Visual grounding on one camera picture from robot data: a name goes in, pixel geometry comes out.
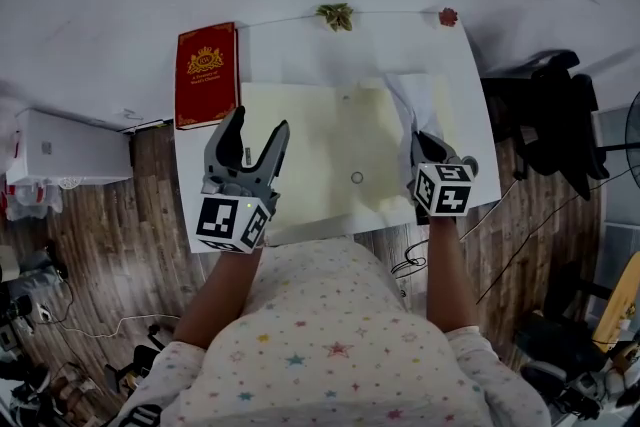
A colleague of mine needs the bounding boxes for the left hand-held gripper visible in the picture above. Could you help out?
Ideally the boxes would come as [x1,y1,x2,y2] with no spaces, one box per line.
[194,105,291,255]

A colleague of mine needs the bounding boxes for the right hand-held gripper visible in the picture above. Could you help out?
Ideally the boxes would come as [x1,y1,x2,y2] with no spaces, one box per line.
[406,130,480,225]

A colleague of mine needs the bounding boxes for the white A4 paper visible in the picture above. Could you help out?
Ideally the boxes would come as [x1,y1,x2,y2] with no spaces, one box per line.
[383,72,442,142]

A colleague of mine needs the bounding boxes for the pale yellow desk mat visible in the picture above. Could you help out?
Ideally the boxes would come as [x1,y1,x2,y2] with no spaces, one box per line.
[239,74,454,236]

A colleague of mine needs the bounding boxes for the person's left forearm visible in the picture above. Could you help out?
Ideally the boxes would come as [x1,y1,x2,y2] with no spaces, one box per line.
[172,247,264,350]

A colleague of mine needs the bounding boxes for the person's right forearm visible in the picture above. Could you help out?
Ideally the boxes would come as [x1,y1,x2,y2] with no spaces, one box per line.
[424,216,479,334]

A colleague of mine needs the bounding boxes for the red hardcover book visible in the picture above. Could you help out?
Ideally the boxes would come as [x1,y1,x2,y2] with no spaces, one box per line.
[174,21,241,131]

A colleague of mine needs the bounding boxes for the black office chair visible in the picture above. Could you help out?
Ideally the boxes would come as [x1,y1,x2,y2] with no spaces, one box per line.
[479,49,611,201]

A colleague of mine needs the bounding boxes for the green leaf ornament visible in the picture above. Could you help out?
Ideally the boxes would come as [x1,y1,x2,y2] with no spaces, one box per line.
[314,2,355,32]

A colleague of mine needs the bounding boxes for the white appliance box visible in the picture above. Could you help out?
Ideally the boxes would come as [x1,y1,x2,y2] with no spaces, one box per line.
[5,108,134,186]

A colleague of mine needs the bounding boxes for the black standing fan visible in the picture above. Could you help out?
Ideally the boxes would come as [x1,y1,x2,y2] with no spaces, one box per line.
[594,89,640,189]

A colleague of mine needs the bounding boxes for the person's star-print clothing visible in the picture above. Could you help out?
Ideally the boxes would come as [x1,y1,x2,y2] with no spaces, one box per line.
[107,237,551,427]

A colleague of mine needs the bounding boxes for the yellow wooden board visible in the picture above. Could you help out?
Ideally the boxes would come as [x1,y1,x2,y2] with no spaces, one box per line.
[592,252,640,354]

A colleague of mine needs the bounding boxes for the black floor cable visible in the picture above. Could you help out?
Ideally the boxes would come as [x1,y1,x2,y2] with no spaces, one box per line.
[459,167,636,304]

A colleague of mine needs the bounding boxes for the white floor cable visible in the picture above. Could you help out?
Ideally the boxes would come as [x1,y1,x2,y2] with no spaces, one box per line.
[44,313,181,340]

